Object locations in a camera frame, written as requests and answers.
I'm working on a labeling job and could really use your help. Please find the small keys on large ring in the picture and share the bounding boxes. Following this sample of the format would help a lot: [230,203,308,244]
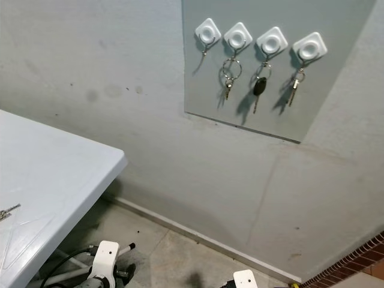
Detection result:
[221,54,243,100]

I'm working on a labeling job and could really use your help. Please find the silver key on small ring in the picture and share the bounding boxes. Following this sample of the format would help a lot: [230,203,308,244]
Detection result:
[287,67,307,108]

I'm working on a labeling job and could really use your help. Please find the grey wall board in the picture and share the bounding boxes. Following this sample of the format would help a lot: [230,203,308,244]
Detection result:
[182,0,378,143]

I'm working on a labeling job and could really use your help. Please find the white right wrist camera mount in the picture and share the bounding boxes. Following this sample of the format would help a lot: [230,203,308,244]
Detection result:
[233,269,259,288]

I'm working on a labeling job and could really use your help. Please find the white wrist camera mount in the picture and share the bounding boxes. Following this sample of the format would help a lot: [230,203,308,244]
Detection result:
[233,269,259,288]
[89,240,120,280]

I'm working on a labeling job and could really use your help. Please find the black head car key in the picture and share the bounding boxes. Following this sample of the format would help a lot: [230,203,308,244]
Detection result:
[250,61,272,115]

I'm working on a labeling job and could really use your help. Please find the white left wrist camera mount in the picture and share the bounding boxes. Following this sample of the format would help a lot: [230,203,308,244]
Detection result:
[89,240,120,280]

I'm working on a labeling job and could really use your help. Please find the silver key bunch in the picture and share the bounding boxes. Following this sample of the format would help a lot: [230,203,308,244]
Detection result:
[0,203,22,221]

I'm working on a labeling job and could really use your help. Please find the pale skirting strip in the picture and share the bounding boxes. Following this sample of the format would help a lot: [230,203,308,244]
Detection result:
[109,196,304,284]

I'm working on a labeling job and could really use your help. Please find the white plastic folding table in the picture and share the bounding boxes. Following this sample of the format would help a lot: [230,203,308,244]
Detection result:
[0,109,128,288]

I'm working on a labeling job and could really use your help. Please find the white square wall hook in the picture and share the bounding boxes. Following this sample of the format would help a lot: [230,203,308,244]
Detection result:
[292,31,329,68]
[256,26,289,62]
[194,17,222,56]
[223,22,254,58]

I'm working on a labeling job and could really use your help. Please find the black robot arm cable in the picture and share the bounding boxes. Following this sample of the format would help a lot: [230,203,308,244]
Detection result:
[38,248,94,288]

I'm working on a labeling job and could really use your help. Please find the red brick edging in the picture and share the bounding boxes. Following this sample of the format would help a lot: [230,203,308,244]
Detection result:
[300,230,384,288]

